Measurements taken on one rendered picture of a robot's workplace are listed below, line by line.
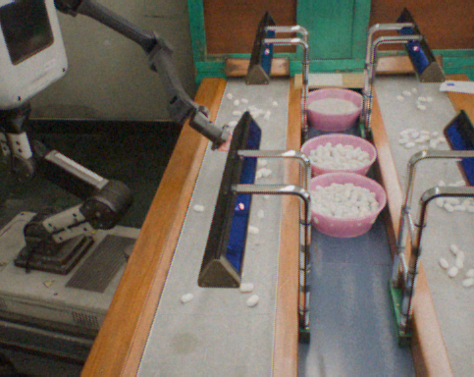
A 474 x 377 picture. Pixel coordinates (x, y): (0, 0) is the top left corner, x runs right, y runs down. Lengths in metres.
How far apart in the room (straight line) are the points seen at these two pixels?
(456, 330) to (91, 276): 1.19
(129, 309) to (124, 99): 2.58
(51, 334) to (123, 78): 2.15
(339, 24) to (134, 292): 1.62
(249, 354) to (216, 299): 0.20
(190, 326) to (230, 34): 1.60
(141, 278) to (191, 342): 0.25
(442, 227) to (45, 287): 1.30
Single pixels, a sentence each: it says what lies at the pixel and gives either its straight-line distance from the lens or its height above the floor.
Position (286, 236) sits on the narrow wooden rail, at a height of 0.76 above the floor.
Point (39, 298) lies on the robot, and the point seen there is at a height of 0.46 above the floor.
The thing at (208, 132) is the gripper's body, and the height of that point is 0.92.
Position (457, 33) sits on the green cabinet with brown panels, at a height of 0.94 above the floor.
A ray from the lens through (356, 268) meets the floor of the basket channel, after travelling 1.64.
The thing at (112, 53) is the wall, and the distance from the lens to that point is 3.76.
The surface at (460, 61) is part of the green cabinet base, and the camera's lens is 2.75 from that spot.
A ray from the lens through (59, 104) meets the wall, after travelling 4.06.
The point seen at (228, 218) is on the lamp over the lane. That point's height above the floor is 1.11.
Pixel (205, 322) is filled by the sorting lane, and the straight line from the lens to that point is 1.39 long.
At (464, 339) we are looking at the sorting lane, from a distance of 1.42.
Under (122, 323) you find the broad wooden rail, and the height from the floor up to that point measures 0.76.
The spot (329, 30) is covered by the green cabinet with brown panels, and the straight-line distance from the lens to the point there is 2.62.
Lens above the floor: 1.74
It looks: 32 degrees down
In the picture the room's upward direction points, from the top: 3 degrees counter-clockwise
